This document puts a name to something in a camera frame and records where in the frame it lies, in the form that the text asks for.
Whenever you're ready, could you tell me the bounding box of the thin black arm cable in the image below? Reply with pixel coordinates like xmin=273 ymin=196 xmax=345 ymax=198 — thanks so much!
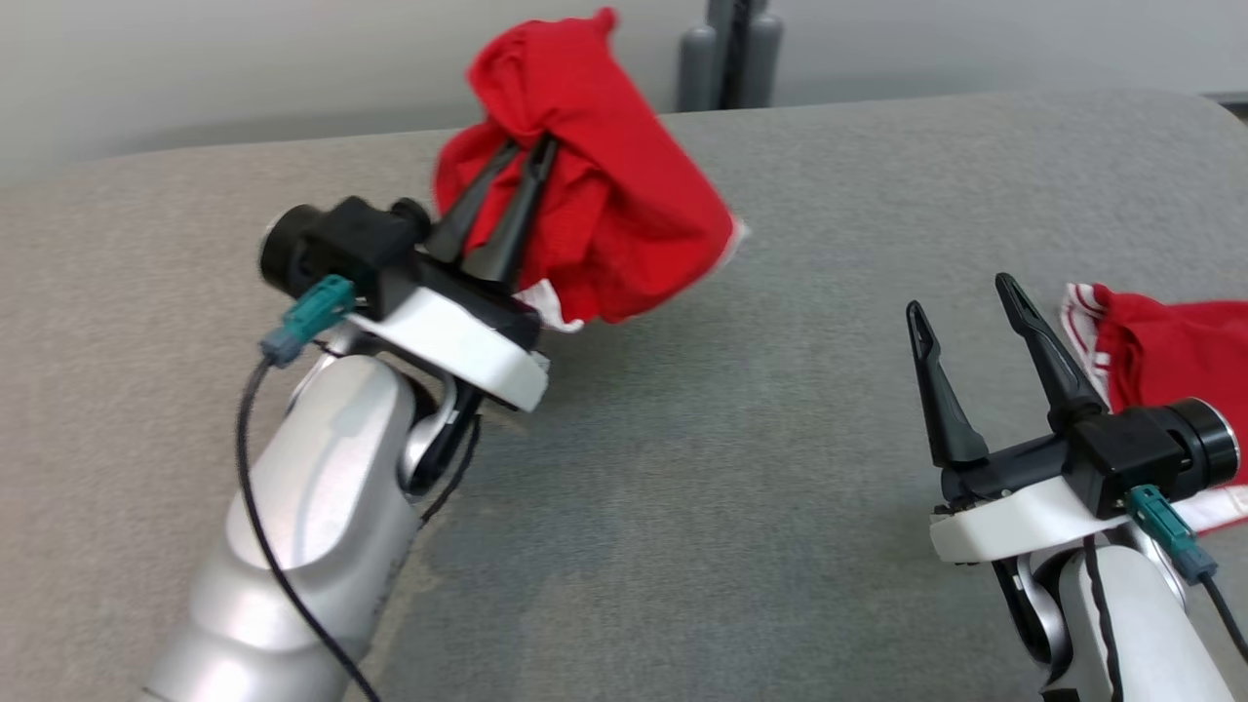
xmin=417 ymin=414 xmax=484 ymax=529
xmin=1080 ymin=544 xmax=1124 ymax=702

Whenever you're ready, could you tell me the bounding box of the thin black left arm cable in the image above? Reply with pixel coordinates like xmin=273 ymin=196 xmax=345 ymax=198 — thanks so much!
xmin=417 ymin=414 xmax=484 ymax=529

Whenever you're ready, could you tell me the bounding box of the red white basketball jersey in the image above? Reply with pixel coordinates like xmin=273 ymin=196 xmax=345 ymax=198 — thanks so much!
xmin=1060 ymin=282 xmax=1248 ymax=535

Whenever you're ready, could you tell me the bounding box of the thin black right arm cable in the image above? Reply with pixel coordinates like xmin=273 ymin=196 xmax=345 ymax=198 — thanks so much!
xmin=1080 ymin=544 xmax=1124 ymax=702

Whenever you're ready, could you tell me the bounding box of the left black cable teal connector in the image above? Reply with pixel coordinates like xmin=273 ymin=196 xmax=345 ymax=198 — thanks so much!
xmin=237 ymin=275 xmax=383 ymax=702

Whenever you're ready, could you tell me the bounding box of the red basketball shorts white trim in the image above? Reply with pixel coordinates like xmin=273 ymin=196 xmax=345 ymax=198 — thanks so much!
xmin=432 ymin=7 xmax=750 ymax=334

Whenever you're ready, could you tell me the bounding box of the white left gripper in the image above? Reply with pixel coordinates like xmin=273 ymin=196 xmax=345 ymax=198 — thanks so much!
xmin=375 ymin=135 xmax=560 ymax=413

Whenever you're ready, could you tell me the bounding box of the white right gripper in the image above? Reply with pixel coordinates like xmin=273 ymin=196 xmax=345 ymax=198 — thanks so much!
xmin=905 ymin=272 xmax=1130 ymax=566

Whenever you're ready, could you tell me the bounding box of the right black cable teal connector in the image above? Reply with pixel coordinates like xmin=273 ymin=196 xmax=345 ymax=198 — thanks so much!
xmin=1124 ymin=485 xmax=1248 ymax=666

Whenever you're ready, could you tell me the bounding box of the grey fabric sofa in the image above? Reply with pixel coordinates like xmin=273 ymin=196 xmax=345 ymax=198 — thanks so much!
xmin=0 ymin=88 xmax=1248 ymax=702

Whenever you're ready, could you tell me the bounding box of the black cable teal connector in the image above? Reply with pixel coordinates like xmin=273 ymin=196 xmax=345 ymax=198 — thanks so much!
xmin=1124 ymin=485 xmax=1248 ymax=666
xmin=237 ymin=275 xmax=383 ymax=702

